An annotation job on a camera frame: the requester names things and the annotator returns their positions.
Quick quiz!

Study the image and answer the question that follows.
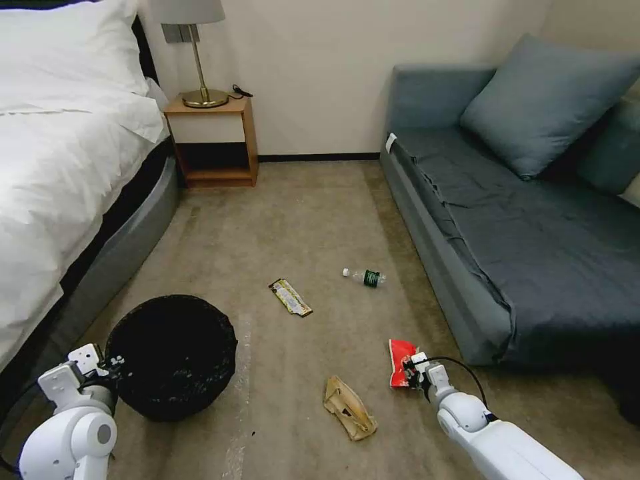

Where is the red snack package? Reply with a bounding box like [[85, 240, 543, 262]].
[[388, 339, 426, 390]]

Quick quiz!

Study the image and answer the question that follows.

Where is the black round trash bin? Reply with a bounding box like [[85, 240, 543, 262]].
[[105, 295, 239, 423]]

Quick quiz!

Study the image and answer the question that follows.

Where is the crumpled brown paper bag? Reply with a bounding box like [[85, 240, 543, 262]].
[[322, 375, 379, 442]]

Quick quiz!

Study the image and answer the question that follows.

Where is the clear plastic bottle green label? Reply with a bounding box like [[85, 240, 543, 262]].
[[342, 267, 389, 289]]

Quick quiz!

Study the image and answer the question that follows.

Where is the blue grey sofa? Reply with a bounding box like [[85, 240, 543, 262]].
[[379, 65, 640, 391]]

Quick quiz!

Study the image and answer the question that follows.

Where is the yellow flat snack wrapper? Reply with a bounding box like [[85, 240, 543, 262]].
[[268, 279, 315, 317]]

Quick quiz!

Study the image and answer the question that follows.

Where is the grey bed base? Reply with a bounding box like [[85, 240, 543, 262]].
[[45, 145, 180, 351]]

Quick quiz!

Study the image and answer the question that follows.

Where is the white duvet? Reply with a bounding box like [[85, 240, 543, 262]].
[[0, 93, 173, 373]]

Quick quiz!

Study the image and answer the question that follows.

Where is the dark grey sofa cover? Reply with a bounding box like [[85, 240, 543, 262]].
[[392, 127, 640, 347]]

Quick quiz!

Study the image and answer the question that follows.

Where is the wooden nightstand white drawer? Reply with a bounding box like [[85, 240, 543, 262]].
[[163, 95, 259, 189]]

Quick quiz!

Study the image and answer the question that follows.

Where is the brass table lamp white shade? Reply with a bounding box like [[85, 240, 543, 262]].
[[149, 0, 230, 109]]

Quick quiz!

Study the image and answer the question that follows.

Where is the teal cushion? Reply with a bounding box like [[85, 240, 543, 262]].
[[575, 97, 640, 196]]

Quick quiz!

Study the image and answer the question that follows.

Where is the blue square cushion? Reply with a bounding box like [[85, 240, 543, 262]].
[[459, 33, 640, 181]]

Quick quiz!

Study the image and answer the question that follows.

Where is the large white pillow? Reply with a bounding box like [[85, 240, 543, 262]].
[[0, 0, 151, 113]]

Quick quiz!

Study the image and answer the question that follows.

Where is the dark headboard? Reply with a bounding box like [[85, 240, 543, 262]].
[[132, 12, 161, 96]]

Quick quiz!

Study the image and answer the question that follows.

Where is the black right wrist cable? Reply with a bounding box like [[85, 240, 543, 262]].
[[422, 355, 494, 416]]

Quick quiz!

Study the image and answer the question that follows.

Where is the grey wall switch panel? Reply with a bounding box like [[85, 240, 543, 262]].
[[161, 22, 202, 45]]

